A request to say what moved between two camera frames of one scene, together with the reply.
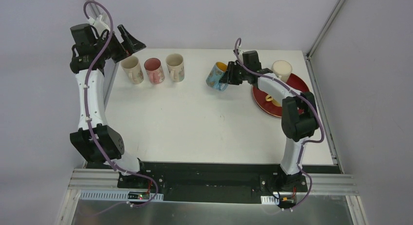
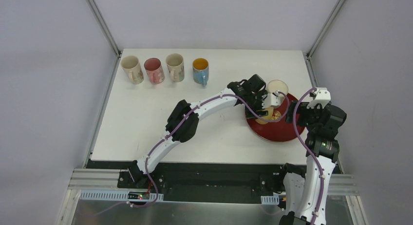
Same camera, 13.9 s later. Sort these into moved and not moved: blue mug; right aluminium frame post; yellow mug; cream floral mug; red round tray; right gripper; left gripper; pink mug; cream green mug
Moved: red round tray; blue mug; right gripper; yellow mug; left gripper
Not moved: cream floral mug; cream green mug; pink mug; right aluminium frame post
